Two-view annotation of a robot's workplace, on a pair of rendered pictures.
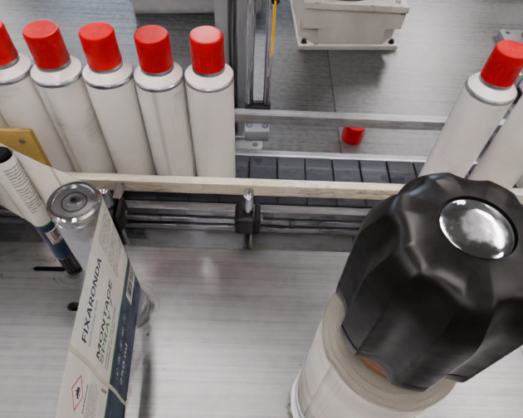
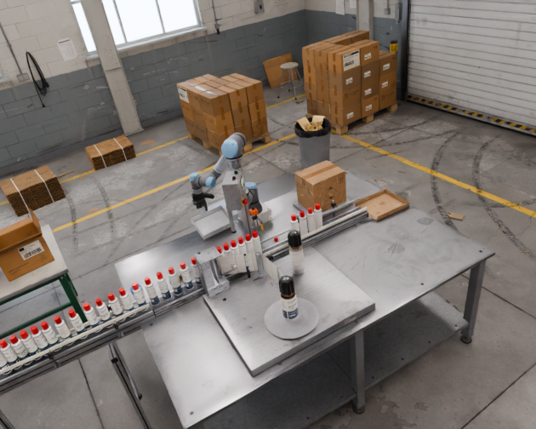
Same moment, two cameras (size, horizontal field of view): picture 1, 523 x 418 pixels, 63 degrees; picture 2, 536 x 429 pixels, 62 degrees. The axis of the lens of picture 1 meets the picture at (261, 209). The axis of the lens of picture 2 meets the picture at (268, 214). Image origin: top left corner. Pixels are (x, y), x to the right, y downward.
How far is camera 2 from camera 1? 250 cm
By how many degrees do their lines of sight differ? 25
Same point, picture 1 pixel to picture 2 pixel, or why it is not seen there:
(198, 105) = (256, 242)
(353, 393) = (294, 252)
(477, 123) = (295, 225)
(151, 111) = (249, 246)
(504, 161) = (303, 230)
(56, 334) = (255, 283)
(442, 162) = not seen: hidden behind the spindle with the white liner
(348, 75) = (266, 229)
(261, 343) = (284, 270)
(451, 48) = (284, 212)
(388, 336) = (293, 242)
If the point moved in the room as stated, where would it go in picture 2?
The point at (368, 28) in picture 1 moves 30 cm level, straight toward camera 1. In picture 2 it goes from (265, 217) to (274, 239)
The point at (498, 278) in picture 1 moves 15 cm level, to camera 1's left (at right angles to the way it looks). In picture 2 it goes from (295, 233) to (273, 243)
